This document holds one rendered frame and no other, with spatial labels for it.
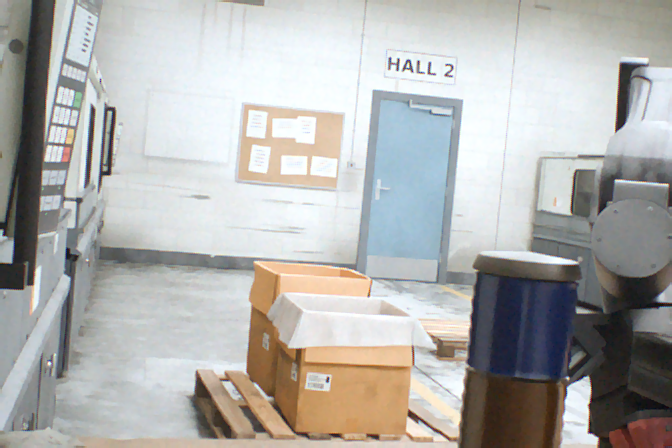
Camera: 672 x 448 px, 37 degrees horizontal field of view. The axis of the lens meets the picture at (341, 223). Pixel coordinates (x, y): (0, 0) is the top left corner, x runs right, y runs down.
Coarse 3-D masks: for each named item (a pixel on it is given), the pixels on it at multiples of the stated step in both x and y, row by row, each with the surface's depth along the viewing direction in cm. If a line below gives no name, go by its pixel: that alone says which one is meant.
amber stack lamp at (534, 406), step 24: (480, 384) 35; (504, 384) 34; (528, 384) 34; (552, 384) 34; (480, 408) 35; (504, 408) 34; (528, 408) 34; (552, 408) 35; (480, 432) 35; (504, 432) 34; (528, 432) 34; (552, 432) 35
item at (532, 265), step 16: (480, 256) 35; (496, 256) 35; (512, 256) 35; (528, 256) 35; (544, 256) 35; (496, 272) 34; (512, 272) 34; (528, 272) 34; (544, 272) 34; (560, 272) 34; (576, 272) 35
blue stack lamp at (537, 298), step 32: (480, 288) 35; (512, 288) 34; (544, 288) 34; (576, 288) 35; (480, 320) 35; (512, 320) 34; (544, 320) 34; (480, 352) 35; (512, 352) 34; (544, 352) 34
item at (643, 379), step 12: (636, 336) 60; (648, 336) 59; (660, 336) 59; (636, 348) 60; (648, 348) 58; (660, 348) 57; (636, 360) 60; (648, 360) 58; (660, 360) 57; (636, 372) 59; (648, 372) 58; (660, 372) 57; (636, 384) 59; (648, 384) 58; (660, 384) 57; (648, 396) 58; (660, 396) 57
